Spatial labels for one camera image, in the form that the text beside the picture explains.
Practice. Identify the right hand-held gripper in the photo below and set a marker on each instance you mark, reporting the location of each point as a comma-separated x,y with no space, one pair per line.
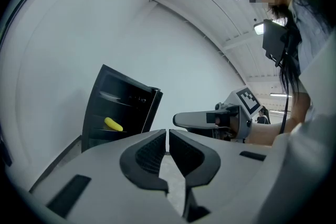
248,99

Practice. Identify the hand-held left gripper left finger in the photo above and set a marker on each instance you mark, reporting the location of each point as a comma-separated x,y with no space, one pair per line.
110,178

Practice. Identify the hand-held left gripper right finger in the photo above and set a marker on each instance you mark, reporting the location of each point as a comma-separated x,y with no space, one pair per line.
231,181

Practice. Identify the black cabinet fridge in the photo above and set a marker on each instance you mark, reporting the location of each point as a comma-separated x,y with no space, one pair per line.
126,112

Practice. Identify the person's right forearm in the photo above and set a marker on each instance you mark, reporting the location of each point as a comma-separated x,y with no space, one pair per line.
275,131

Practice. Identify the person's right hand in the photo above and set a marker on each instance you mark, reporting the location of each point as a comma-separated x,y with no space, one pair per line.
233,124

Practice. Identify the black chest-mounted box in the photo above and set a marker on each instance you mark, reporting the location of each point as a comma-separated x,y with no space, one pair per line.
273,42

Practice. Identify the ceiling light panel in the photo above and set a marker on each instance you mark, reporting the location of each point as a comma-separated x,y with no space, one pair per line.
258,28

